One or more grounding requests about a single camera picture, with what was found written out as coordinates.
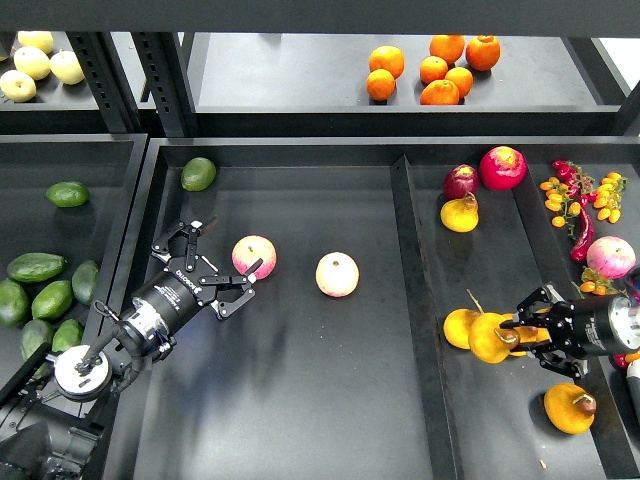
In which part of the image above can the pink red apple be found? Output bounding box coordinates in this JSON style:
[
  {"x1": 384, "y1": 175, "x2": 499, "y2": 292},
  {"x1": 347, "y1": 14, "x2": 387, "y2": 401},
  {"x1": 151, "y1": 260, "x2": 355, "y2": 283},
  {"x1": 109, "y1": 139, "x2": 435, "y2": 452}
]
[{"x1": 231, "y1": 235, "x2": 277, "y2": 280}]

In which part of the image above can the yellow pear lower right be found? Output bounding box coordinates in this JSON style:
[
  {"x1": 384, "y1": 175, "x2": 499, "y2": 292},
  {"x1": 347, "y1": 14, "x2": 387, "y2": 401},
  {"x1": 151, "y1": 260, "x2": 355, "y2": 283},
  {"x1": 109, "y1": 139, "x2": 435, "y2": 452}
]
[{"x1": 543, "y1": 383, "x2": 598, "y2": 435}]

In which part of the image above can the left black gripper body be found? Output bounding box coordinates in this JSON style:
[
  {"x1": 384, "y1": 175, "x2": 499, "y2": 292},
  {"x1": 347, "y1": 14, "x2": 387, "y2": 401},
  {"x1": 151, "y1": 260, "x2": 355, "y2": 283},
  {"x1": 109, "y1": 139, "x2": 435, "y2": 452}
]
[{"x1": 127, "y1": 255, "x2": 218, "y2": 333}]

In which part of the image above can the yellow pear left of wrist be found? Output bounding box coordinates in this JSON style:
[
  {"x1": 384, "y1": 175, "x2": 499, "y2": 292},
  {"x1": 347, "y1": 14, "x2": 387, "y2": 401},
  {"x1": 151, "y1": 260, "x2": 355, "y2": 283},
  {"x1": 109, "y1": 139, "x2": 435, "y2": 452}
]
[{"x1": 443, "y1": 289, "x2": 484, "y2": 350}]

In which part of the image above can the orange fruit lower left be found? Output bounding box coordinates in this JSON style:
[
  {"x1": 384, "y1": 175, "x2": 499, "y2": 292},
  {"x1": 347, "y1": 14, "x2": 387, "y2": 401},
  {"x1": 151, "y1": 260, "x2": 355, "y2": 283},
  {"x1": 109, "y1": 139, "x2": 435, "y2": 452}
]
[{"x1": 365, "y1": 69, "x2": 396, "y2": 101}]

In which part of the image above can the green avocado in tray corner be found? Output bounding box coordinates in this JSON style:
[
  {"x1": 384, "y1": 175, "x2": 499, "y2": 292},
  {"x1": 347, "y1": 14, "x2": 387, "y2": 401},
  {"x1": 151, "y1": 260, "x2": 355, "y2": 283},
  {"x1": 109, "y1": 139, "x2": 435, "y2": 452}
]
[{"x1": 181, "y1": 157, "x2": 217, "y2": 192}]

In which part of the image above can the orange fruit centre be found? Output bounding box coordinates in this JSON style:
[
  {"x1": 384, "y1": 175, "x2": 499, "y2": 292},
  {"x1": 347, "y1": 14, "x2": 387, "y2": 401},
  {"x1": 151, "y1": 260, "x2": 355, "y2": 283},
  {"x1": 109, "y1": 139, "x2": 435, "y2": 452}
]
[{"x1": 419, "y1": 56, "x2": 449, "y2": 85}]

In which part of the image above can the pale yellow pear middle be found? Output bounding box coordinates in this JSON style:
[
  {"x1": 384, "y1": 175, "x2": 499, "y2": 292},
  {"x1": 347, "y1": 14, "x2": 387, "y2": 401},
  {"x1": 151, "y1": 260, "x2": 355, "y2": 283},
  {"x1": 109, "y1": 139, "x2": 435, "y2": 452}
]
[{"x1": 13, "y1": 46, "x2": 51, "y2": 81}]

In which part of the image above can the black shelf upright post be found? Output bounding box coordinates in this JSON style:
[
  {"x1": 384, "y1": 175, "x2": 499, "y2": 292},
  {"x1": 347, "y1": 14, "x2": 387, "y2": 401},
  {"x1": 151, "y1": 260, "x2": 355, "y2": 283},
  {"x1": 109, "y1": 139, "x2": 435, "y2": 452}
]
[{"x1": 131, "y1": 32, "x2": 201, "y2": 138}]

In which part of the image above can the orange fruit front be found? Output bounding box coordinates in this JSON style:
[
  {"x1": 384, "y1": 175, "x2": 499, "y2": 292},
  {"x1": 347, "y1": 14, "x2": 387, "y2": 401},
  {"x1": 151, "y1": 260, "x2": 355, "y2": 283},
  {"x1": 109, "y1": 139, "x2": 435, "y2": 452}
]
[{"x1": 419, "y1": 79, "x2": 460, "y2": 105}]

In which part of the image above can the bright green avocado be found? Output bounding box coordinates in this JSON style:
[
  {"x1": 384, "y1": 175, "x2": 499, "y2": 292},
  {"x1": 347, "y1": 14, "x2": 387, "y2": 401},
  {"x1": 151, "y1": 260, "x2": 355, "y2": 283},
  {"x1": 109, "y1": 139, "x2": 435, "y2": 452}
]
[{"x1": 31, "y1": 280, "x2": 74, "y2": 322}]

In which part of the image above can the pale yellow pear right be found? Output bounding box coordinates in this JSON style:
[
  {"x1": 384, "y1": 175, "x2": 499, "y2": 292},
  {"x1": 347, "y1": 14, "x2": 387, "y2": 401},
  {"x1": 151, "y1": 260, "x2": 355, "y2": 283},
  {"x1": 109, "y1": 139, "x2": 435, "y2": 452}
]
[{"x1": 50, "y1": 50, "x2": 85, "y2": 85}]

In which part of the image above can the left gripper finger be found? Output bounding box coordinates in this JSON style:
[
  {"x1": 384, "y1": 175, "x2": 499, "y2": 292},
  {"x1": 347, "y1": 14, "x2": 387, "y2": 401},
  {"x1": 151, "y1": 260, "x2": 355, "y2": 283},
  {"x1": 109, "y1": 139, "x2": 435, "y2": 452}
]
[
  {"x1": 150, "y1": 218, "x2": 216, "y2": 273},
  {"x1": 198, "y1": 258, "x2": 263, "y2": 320}
]

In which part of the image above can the orange fruit middle right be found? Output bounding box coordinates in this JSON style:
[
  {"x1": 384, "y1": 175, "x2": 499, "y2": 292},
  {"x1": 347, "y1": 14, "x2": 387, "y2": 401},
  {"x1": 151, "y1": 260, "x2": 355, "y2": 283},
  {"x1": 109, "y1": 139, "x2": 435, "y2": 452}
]
[{"x1": 445, "y1": 67, "x2": 474, "y2": 99}]

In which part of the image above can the mixed cherry tomato bunch lower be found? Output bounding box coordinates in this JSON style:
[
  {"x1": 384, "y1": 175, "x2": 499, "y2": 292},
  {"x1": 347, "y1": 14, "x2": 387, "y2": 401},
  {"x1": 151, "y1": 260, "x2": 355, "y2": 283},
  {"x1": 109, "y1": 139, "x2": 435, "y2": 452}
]
[{"x1": 577, "y1": 266, "x2": 639, "y2": 370}]

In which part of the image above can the pale yellow pear front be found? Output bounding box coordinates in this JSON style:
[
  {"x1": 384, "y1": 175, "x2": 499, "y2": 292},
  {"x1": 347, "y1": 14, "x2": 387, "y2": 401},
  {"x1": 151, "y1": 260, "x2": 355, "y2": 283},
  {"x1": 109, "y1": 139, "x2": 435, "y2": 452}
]
[{"x1": 0, "y1": 70, "x2": 37, "y2": 103}]

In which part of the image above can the red cherry tomato bunch top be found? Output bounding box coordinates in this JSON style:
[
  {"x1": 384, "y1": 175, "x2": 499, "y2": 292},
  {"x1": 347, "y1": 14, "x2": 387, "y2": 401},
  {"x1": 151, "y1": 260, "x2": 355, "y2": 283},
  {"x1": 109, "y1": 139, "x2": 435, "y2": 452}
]
[{"x1": 552, "y1": 160, "x2": 597, "y2": 204}]

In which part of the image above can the yellow pear under wrist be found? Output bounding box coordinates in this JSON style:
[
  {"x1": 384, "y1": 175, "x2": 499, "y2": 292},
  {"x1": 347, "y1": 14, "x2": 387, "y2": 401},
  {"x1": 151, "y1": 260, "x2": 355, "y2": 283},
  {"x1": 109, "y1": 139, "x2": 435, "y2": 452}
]
[{"x1": 502, "y1": 313, "x2": 550, "y2": 357}]

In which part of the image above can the dark avocado left edge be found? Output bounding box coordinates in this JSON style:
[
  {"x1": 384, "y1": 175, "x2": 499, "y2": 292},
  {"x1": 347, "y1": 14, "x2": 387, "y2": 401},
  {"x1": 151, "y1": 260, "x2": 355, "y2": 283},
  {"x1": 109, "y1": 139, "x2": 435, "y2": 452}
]
[{"x1": 0, "y1": 278, "x2": 30, "y2": 327}]

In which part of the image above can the green avocado upper left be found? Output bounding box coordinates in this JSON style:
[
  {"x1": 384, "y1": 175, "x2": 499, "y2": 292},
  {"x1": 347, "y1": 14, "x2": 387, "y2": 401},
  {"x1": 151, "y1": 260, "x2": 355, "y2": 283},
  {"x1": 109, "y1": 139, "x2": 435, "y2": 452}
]
[{"x1": 46, "y1": 181, "x2": 90, "y2": 208}]

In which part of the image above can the bright red apple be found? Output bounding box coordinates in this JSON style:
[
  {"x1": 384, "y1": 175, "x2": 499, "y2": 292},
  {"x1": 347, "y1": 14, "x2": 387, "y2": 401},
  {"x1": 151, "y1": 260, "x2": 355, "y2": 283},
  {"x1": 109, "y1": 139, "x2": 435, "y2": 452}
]
[{"x1": 479, "y1": 146, "x2": 528, "y2": 191}]

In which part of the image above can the yellow pear with stem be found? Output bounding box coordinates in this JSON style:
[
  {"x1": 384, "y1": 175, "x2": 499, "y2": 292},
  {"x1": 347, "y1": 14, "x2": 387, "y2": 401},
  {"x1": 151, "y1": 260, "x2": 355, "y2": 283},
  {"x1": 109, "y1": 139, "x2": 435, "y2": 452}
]
[{"x1": 468, "y1": 313, "x2": 520, "y2": 364}]

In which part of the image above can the pale pink apple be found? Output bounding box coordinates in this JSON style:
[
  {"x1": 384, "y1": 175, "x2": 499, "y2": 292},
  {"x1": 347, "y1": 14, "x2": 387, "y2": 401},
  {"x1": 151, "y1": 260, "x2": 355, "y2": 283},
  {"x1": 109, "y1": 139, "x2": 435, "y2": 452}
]
[{"x1": 315, "y1": 252, "x2": 360, "y2": 298}]

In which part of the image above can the red chili pepper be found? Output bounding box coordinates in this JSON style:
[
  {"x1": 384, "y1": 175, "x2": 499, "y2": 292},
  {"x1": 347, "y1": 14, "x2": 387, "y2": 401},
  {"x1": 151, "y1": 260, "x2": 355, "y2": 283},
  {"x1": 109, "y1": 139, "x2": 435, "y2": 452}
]
[{"x1": 570, "y1": 208, "x2": 594, "y2": 262}]

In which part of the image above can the pink apple right side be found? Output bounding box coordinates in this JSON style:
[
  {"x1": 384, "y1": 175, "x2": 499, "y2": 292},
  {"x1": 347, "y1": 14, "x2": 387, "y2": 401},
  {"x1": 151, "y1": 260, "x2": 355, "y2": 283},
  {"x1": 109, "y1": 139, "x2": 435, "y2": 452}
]
[{"x1": 586, "y1": 236, "x2": 636, "y2": 279}]

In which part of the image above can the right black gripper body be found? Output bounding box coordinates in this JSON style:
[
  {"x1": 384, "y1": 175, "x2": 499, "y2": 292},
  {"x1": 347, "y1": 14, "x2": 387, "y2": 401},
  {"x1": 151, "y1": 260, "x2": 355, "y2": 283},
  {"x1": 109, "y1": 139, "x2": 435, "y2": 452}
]
[{"x1": 552, "y1": 295, "x2": 628, "y2": 358}]

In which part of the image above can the orange cherry tomato bunch left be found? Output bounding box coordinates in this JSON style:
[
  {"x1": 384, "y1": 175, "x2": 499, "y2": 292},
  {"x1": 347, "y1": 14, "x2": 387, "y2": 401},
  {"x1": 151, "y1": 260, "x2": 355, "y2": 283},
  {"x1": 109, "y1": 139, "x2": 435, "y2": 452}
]
[{"x1": 539, "y1": 176, "x2": 582, "y2": 228}]

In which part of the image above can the yellow pear near red apple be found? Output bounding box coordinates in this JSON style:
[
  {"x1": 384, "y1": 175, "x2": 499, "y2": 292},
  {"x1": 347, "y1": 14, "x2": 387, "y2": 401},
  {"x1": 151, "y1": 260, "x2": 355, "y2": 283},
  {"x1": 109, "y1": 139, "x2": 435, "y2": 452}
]
[{"x1": 440, "y1": 192, "x2": 479, "y2": 233}]

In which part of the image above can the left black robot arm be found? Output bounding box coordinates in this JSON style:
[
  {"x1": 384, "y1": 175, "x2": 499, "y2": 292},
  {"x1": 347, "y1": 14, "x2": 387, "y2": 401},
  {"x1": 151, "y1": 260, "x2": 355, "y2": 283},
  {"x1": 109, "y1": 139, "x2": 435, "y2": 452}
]
[{"x1": 1, "y1": 221, "x2": 263, "y2": 479}]

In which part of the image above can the pale yellow pear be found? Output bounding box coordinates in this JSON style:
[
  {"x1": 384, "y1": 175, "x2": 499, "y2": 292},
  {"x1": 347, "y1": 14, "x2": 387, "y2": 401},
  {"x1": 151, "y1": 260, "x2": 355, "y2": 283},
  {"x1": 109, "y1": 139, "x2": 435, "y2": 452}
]
[
  {"x1": 50, "y1": 50, "x2": 85, "y2": 85},
  {"x1": 0, "y1": 70, "x2": 37, "y2": 103},
  {"x1": 13, "y1": 46, "x2": 51, "y2": 81},
  {"x1": 17, "y1": 30, "x2": 54, "y2": 55}
]

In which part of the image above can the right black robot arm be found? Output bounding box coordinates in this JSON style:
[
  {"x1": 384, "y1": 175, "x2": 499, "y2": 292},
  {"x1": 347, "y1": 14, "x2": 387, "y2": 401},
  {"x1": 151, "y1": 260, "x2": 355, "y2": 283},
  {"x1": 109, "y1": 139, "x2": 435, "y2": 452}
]
[{"x1": 500, "y1": 267, "x2": 639, "y2": 380}]

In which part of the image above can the black metal divider bar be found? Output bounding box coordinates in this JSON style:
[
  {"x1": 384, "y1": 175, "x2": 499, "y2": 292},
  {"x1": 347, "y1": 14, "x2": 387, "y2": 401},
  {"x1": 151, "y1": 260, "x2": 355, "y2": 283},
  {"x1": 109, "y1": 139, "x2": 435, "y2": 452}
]
[{"x1": 390, "y1": 155, "x2": 464, "y2": 479}]

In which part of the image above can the pale yellow pear top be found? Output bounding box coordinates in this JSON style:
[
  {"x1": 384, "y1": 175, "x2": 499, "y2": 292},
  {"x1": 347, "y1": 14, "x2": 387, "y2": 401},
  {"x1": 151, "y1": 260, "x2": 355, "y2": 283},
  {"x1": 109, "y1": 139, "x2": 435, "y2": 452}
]
[{"x1": 17, "y1": 30, "x2": 54, "y2": 55}]

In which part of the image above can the dark green upright avocado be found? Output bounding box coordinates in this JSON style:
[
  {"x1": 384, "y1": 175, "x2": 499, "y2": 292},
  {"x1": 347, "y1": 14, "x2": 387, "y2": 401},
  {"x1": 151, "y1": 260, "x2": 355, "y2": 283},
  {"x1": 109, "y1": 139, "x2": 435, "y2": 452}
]
[{"x1": 71, "y1": 260, "x2": 100, "y2": 305}]

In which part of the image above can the dark red apple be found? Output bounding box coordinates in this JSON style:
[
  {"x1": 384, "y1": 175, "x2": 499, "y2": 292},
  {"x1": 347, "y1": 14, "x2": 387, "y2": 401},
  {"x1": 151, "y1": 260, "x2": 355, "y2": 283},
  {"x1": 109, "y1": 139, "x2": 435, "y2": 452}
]
[{"x1": 442, "y1": 164, "x2": 479, "y2": 200}]

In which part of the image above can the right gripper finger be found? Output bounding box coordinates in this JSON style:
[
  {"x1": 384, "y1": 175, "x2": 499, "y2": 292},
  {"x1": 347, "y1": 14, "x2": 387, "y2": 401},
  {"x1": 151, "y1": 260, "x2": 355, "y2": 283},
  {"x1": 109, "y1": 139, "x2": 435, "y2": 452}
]
[
  {"x1": 499, "y1": 282, "x2": 574, "y2": 331},
  {"x1": 514, "y1": 332, "x2": 589, "y2": 379}
]

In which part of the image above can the yellow cherry tomato bunch right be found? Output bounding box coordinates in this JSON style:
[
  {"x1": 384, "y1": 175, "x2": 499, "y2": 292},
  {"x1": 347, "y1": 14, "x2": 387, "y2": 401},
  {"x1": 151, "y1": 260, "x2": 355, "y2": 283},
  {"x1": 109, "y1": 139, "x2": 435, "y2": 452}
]
[{"x1": 593, "y1": 171, "x2": 627, "y2": 224}]

